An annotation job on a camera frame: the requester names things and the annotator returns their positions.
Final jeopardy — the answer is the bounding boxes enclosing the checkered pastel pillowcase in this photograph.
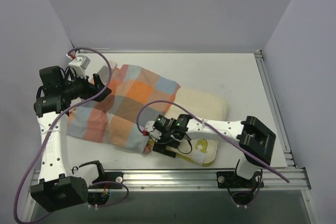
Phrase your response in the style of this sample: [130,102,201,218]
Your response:
[67,65,180,154]

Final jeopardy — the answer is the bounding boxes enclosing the cream quilted pillow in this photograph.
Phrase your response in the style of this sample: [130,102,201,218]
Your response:
[163,87,228,167]

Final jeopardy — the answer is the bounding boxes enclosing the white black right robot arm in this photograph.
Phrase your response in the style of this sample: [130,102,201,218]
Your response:
[145,114,276,187]

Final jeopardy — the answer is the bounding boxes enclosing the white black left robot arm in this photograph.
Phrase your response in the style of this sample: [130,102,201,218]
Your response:
[30,66,111,212]

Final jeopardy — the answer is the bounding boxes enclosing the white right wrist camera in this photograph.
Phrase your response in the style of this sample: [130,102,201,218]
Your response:
[142,121,162,140]

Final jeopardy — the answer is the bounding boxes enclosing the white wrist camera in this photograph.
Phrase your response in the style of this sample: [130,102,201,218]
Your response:
[142,121,162,140]
[68,55,91,76]

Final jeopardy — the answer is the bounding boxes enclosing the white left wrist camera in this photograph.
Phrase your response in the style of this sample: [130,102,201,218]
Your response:
[68,55,91,76]

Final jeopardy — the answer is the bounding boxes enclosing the aluminium back frame rail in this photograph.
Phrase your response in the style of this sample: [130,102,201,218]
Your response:
[96,48,263,55]

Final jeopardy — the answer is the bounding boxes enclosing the aluminium frame rail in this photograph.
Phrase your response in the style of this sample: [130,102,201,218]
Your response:
[28,167,312,193]
[96,48,263,55]

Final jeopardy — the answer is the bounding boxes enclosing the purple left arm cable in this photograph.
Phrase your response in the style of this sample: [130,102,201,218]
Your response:
[13,47,130,223]

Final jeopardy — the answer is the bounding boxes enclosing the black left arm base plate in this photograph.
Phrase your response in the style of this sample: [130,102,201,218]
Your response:
[89,171,124,190]

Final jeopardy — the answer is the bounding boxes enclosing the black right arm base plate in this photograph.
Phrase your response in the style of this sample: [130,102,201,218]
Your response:
[216,170,261,189]

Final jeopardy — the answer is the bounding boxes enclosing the aluminium right side rail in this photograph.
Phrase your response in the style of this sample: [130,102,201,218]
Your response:
[254,50,298,168]

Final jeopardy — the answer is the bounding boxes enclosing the aluminium front frame rail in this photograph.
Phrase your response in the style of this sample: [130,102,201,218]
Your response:
[28,167,312,193]

